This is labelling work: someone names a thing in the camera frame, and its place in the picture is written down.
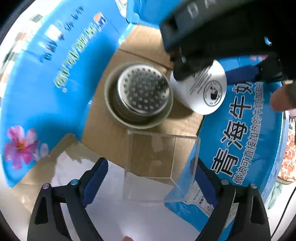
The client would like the clear acrylic box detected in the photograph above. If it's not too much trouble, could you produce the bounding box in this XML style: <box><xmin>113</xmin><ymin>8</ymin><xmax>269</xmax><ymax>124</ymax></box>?
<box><xmin>123</xmin><ymin>130</ymin><xmax>200</xmax><ymax>204</ymax></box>

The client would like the metal strainer cup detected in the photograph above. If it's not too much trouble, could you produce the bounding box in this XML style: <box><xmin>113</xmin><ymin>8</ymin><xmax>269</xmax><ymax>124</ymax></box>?
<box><xmin>104</xmin><ymin>62</ymin><xmax>174</xmax><ymax>130</ymax></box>

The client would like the blue cardboard milk box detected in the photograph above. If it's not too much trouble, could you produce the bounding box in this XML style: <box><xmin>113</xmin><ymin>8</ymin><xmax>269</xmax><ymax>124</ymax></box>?
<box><xmin>0</xmin><ymin>0</ymin><xmax>290</xmax><ymax>232</ymax></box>

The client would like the right hand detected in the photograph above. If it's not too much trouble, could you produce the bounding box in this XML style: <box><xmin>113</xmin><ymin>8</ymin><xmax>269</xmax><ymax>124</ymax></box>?
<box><xmin>270</xmin><ymin>81</ymin><xmax>296</xmax><ymax>112</ymax></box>

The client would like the orange floral cushion chair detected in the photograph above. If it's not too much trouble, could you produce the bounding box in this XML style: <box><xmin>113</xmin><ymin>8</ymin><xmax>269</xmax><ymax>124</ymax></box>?
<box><xmin>278</xmin><ymin>135</ymin><xmax>295</xmax><ymax>182</ymax></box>

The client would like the left hand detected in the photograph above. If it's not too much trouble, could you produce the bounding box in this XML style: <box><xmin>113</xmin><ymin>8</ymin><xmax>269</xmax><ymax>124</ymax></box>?
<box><xmin>122</xmin><ymin>236</ymin><xmax>133</xmax><ymax>241</ymax></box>

